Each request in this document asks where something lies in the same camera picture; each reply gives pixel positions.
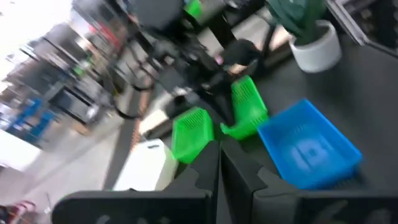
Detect white plastic storage bin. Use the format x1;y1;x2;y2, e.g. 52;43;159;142
112;138;180;192

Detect green slotted plastic basket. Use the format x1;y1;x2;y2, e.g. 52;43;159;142
220;74;270;141
170;106;215;165

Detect person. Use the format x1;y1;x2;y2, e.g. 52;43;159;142
221;39;262;76

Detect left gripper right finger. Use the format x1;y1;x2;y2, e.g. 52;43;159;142
220;138;398;224

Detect grey framed box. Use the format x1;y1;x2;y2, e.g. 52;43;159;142
328;0;398;59

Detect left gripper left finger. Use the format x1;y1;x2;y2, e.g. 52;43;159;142
51;140;220;224

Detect green plant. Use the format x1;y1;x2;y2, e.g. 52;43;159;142
267;0;328;47

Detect blue slotted plastic basket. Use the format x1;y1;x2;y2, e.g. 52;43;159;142
256;98;364;190

